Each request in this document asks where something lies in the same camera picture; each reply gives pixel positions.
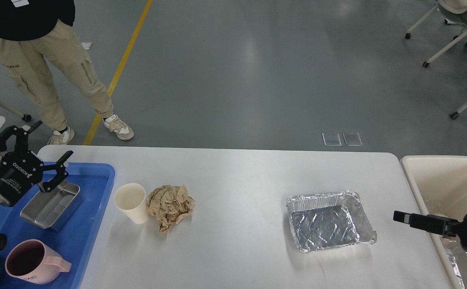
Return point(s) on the person in khaki trousers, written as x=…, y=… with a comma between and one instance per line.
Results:
x=35, y=32

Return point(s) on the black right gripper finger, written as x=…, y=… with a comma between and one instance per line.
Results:
x=427, y=223

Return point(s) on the white roll in bin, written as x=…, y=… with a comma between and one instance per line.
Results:
x=442, y=216

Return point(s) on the cream paper cup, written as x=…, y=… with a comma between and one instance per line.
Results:
x=132, y=201

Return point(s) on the white office chair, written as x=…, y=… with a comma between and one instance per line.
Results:
x=452, y=10

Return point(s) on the clear floor plate right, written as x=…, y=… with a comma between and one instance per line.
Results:
x=352, y=139

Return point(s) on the cream plastic bin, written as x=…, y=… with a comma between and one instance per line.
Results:
x=438, y=183

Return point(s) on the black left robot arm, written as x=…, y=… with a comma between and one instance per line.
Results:
x=21, y=169

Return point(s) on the blue plastic tray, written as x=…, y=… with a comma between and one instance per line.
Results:
x=76, y=238

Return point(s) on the clear floor plate left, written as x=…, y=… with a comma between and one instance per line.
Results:
x=331, y=139

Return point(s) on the pink ceramic mug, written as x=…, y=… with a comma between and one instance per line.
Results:
x=33, y=261

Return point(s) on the aluminium foil tray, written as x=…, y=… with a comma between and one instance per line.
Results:
x=326, y=221

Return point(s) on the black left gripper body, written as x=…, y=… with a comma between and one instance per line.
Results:
x=18, y=173

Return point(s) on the stainless steel square tray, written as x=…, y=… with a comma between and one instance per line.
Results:
x=51, y=210

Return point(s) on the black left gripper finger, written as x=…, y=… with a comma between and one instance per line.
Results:
x=21, y=138
x=61, y=174

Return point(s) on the brown paper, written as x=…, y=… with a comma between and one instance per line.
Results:
x=170, y=204

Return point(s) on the clear floor plate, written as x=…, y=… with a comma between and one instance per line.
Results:
x=331, y=139
x=352, y=139

